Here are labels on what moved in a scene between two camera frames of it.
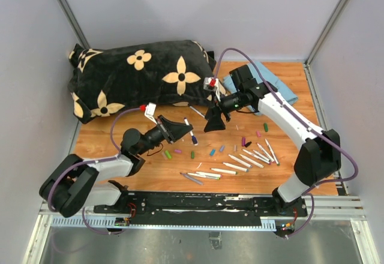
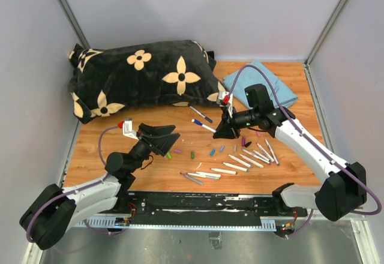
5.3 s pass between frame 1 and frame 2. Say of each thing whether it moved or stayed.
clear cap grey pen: stayed
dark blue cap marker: moved
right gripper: moved
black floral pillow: stayed
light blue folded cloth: stayed
